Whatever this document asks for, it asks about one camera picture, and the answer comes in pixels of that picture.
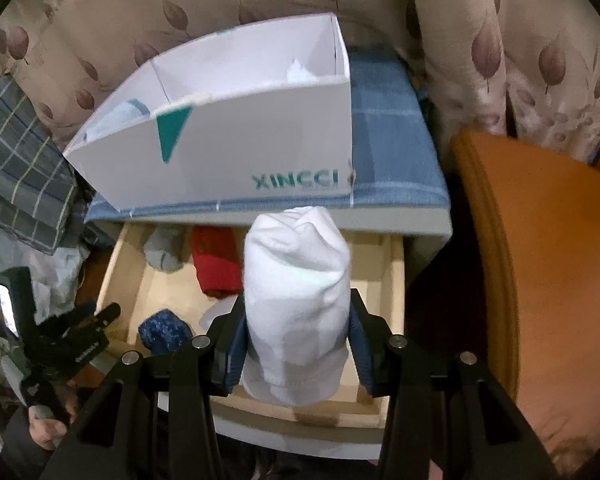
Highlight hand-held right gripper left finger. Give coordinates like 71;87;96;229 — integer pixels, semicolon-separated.
40;292;249;480

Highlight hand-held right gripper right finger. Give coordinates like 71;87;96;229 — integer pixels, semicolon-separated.
349;287;561;480

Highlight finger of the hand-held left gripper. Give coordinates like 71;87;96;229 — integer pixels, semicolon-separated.
54;301;123;342
68;328;113;379

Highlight blue speckled underwear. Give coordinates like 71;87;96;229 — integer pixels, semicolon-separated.
138;309;193;356

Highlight wooden drawer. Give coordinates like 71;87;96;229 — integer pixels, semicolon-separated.
95;222;406;461

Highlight red underwear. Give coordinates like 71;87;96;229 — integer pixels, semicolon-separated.
189;226;246;298

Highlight white cardboard box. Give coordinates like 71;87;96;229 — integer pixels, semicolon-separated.
62;11;355;212

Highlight person's left hand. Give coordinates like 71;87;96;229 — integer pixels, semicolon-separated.
29;406;79;454

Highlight grey-white nightstand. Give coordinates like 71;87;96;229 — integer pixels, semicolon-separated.
82;204;455;281

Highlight grey plaid cloth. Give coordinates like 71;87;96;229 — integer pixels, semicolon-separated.
0;75;88;256

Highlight orange wooden board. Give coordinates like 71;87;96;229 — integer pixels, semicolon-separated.
450;127;600;471

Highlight blue checked cloth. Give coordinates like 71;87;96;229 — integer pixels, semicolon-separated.
82;47;453;223

